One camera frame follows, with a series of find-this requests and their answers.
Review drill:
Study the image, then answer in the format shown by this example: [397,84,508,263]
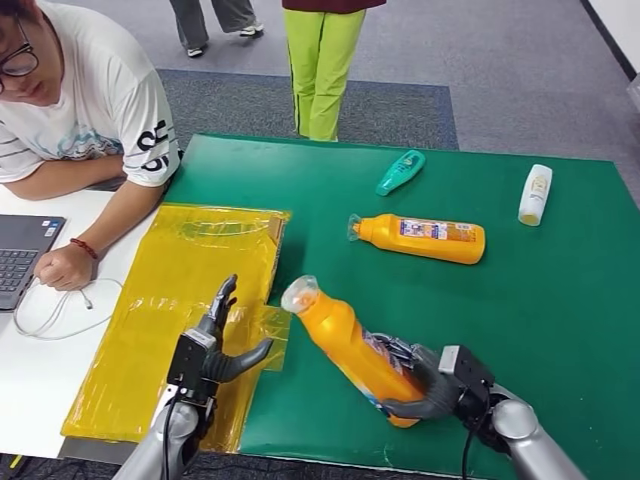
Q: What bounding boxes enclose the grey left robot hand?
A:
[197,274,275,384]

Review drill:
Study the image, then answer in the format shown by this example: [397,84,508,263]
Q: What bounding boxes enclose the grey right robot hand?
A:
[372,334,461,422]

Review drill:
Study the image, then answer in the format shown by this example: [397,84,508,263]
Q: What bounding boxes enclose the orange bottle with clear cap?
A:
[281,274,426,430]
[347,212,487,266]

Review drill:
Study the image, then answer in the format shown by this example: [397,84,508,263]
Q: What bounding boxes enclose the teal plastic bottle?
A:
[375,149,427,197]

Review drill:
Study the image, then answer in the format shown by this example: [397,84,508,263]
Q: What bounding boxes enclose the white plastic bottle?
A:
[518,164,553,228]

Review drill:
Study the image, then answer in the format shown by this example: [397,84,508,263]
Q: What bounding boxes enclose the yellow film-wrapped cardboard box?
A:
[60,202,293,455]

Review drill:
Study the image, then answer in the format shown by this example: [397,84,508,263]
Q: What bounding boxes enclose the green table mat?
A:
[164,133,640,480]

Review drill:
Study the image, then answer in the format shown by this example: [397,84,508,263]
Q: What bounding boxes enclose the grey metal plate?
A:
[57,437,151,466]

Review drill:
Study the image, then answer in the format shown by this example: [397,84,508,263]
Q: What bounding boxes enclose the dark grey floor rug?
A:
[157,68,460,150]

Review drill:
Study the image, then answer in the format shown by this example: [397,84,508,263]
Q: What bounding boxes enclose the grey laptop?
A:
[0,213,67,313]

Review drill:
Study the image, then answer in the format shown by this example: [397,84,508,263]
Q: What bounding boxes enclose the seated person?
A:
[0,0,182,293]

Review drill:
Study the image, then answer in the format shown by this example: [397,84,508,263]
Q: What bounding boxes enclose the standing person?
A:
[168,0,265,60]
[282,0,387,142]

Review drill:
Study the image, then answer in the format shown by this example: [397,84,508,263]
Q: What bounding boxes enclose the black-framed eyeglasses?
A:
[0,19,40,94]

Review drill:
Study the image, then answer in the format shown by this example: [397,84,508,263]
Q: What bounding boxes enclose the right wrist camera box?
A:
[438,344,496,405]

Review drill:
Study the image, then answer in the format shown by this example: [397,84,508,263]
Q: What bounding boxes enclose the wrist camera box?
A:
[167,329,218,405]
[438,344,496,405]

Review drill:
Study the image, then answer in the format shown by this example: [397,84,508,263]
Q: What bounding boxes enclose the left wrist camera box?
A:
[167,329,218,405]

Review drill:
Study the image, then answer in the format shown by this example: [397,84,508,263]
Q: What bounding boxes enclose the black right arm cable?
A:
[460,397,491,480]

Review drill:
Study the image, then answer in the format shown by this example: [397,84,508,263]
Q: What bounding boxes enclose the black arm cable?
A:
[161,390,182,480]
[460,397,491,480]

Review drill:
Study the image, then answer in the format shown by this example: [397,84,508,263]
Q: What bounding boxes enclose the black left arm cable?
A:
[161,390,182,480]

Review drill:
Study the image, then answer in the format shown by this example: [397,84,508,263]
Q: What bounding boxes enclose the white cable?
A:
[13,276,124,342]

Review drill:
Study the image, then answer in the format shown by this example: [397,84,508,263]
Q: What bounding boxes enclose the red bracelet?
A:
[69,237,100,261]

